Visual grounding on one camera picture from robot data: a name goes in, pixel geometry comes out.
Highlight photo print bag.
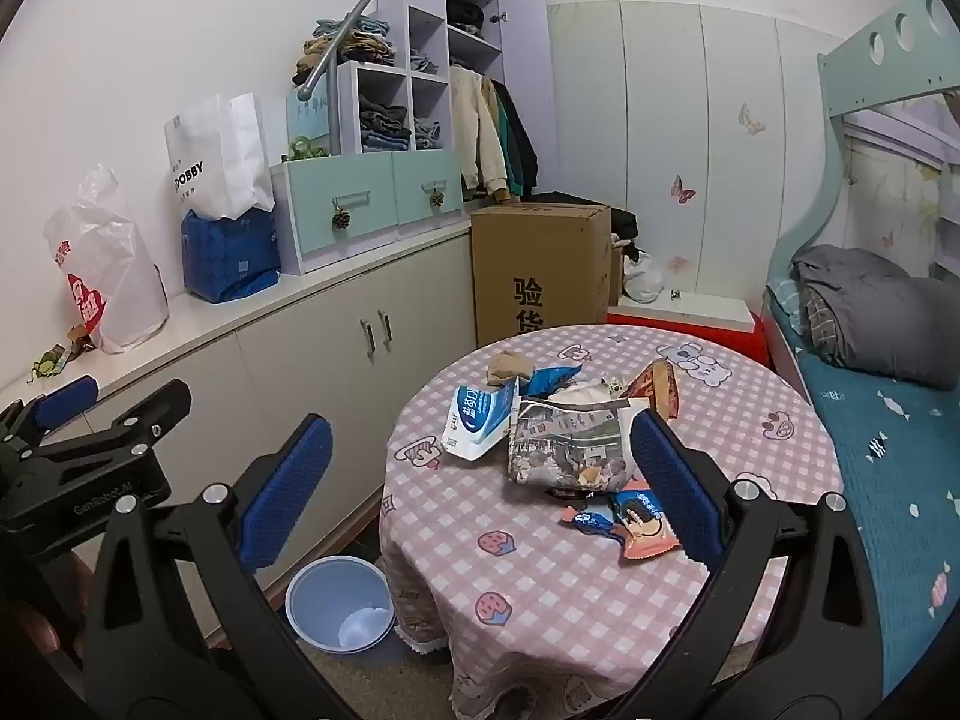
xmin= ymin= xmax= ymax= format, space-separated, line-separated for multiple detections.
xmin=508 ymin=397 xmax=652 ymax=492

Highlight grey blanket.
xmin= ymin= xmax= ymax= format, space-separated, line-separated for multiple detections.
xmin=791 ymin=244 xmax=960 ymax=391

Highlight white paper bag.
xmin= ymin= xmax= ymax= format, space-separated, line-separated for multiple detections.
xmin=163 ymin=92 xmax=277 ymax=222

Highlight white wardrobe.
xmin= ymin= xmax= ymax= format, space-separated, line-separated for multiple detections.
xmin=546 ymin=0 xmax=845 ymax=316

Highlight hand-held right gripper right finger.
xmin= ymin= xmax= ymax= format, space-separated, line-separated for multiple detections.
xmin=600 ymin=409 xmax=890 ymax=720

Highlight white tissue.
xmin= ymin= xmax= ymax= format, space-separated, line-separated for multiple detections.
xmin=551 ymin=382 xmax=612 ymax=406

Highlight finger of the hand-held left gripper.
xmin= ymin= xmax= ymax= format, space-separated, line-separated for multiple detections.
xmin=0 ymin=375 xmax=100 ymax=458
xmin=22 ymin=379 xmax=194 ymax=466

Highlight grey metal handrail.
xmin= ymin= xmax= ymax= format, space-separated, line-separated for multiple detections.
xmin=296 ymin=0 xmax=500 ymax=102

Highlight mint green bunk bed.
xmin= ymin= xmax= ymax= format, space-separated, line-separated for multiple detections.
xmin=761 ymin=0 xmax=960 ymax=706

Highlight person's left hand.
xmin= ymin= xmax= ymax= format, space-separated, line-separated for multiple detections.
xmin=11 ymin=600 xmax=87 ymax=665

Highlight red box white lid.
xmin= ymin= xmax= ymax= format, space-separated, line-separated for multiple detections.
xmin=606 ymin=292 xmax=770 ymax=365

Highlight white blue toothpaste box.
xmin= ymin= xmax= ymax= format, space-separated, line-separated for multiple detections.
xmin=441 ymin=377 xmax=521 ymax=464

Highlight pink snack packet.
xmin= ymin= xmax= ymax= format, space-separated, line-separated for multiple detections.
xmin=609 ymin=487 xmax=687 ymax=562

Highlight small blue candy wrapper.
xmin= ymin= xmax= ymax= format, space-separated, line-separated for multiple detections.
xmin=559 ymin=508 xmax=623 ymax=541

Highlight round table pink checked tablecloth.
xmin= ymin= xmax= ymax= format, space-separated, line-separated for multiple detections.
xmin=379 ymin=324 xmax=845 ymax=720

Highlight mint green drawer unit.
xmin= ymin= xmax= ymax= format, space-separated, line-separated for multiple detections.
xmin=270 ymin=148 xmax=466 ymax=276

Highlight folded dark clothes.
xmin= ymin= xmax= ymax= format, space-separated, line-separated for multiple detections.
xmin=358 ymin=97 xmax=412 ymax=152

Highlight small green brown object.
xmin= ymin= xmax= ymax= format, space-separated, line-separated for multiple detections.
xmin=30 ymin=324 xmax=95 ymax=380

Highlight stack of folded clothes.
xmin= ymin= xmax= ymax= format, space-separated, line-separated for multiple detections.
xmin=292 ymin=13 xmax=395 ymax=87

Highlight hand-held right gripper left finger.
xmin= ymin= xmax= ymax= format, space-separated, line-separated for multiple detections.
xmin=82 ymin=414 xmax=353 ymax=720

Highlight white plastic bag red print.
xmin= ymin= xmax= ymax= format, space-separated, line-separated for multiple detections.
xmin=43 ymin=163 xmax=170 ymax=355

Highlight hanging dark green jacket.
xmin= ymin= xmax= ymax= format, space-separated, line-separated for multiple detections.
xmin=491 ymin=79 xmax=539 ymax=192

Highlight teal printed bed sheet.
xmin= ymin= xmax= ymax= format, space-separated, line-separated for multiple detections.
xmin=765 ymin=277 xmax=960 ymax=702

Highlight blue snack wrapper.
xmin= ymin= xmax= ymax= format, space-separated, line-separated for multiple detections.
xmin=519 ymin=364 xmax=584 ymax=400

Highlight small white plastic bag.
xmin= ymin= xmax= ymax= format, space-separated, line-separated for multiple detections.
xmin=621 ymin=244 xmax=665 ymax=305

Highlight lavender shelf unit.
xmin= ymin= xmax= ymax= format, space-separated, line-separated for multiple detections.
xmin=285 ymin=0 xmax=552 ymax=196

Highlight tall cardboard box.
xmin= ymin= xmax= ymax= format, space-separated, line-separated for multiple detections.
xmin=470 ymin=200 xmax=612 ymax=350

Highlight blue woven bag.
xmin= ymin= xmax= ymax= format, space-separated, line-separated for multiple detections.
xmin=180 ymin=208 xmax=282 ymax=305

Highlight red snack packet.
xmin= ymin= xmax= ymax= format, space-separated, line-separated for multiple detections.
xmin=626 ymin=358 xmax=681 ymax=421

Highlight hanging beige jacket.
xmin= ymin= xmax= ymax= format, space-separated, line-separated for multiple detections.
xmin=450 ymin=67 xmax=511 ymax=200

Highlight low white cabinet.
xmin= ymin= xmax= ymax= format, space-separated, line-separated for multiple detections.
xmin=0 ymin=225 xmax=481 ymax=563

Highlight pale blue plastic trash bin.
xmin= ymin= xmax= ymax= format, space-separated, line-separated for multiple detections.
xmin=285 ymin=555 xmax=397 ymax=653

